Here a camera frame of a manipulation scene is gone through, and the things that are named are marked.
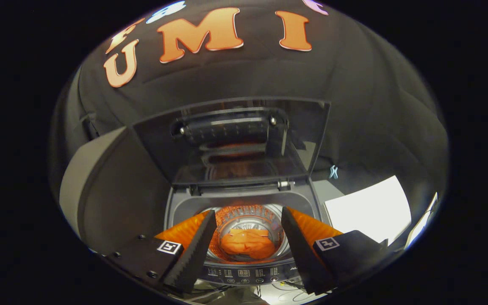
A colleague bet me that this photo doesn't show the dark glass washing machine lid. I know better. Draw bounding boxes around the dark glass washing machine lid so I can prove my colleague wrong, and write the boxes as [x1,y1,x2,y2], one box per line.
[132,97,330,190]

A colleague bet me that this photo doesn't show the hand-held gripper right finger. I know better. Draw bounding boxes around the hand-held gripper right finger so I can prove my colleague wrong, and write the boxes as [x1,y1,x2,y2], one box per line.
[281,206,399,296]

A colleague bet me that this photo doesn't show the narrow white panel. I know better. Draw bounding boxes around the narrow white panel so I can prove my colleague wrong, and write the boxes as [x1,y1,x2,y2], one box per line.
[405,192,438,250]

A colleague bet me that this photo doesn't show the grey table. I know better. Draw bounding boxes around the grey table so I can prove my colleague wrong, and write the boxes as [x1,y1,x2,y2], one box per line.
[59,126,172,255]

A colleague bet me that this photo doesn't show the yellow polo shirt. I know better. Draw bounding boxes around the yellow polo shirt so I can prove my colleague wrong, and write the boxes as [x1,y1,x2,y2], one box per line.
[221,229,277,260]

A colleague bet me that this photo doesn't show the white flat board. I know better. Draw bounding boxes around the white flat board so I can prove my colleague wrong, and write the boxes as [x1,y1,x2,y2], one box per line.
[324,175,412,245]

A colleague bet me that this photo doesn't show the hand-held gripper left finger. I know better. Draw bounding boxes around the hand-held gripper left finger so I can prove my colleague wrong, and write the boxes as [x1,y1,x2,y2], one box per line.
[98,210,218,296]

